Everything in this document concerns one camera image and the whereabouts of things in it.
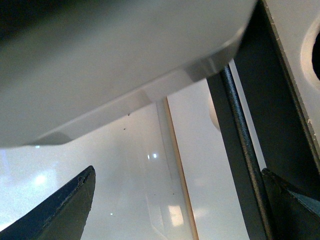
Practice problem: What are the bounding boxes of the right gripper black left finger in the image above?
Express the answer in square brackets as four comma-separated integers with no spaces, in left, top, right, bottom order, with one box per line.
[0,165,96,240]

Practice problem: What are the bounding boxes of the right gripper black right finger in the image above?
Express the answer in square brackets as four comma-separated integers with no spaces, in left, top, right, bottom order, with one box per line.
[261,168,320,240]

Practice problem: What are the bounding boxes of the black lower drawer handle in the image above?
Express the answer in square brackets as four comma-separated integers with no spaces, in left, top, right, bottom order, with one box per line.
[207,0,320,240]

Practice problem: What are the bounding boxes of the white plant pot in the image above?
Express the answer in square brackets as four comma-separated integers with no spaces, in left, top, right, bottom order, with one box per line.
[0,0,256,148]

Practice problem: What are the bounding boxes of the white lower drawer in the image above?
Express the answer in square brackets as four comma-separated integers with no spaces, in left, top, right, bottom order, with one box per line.
[167,0,320,240]

